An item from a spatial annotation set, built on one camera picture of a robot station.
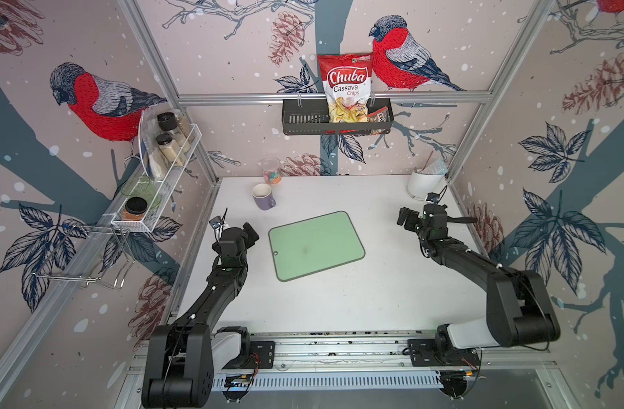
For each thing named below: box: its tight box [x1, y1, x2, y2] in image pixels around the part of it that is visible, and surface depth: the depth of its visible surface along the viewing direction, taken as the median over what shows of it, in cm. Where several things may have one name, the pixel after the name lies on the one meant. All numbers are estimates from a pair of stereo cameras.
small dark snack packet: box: [365, 97, 394, 136], surface depth 90 cm
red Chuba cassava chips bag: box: [317, 52, 373, 124], surface depth 83 cm
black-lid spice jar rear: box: [156, 112, 191, 153], surface depth 81 cm
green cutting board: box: [268, 210, 366, 283], surface depth 100 cm
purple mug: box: [251, 182, 277, 211], surface depth 109 cm
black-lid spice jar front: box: [155, 132, 184, 167], surface depth 78 cm
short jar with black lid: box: [122, 195, 148, 222], surface depth 61 cm
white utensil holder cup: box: [406, 168, 447, 202], surface depth 105 cm
